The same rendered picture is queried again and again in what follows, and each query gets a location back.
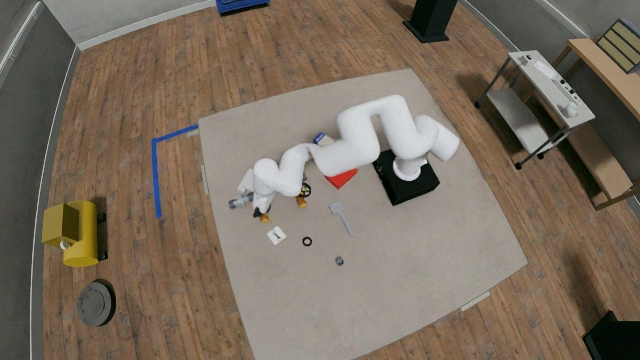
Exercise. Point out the red rectangular block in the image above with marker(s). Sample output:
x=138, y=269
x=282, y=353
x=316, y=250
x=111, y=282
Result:
x=339, y=180

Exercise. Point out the grey pipe manifold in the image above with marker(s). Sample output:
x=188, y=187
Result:
x=301, y=202

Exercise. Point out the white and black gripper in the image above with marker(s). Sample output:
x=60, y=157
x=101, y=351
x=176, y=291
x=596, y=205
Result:
x=260, y=205

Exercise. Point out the white square tag with gold chain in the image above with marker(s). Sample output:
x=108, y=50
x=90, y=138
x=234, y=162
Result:
x=276, y=235

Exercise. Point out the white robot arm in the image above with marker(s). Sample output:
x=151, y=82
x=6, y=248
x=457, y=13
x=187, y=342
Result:
x=358, y=146

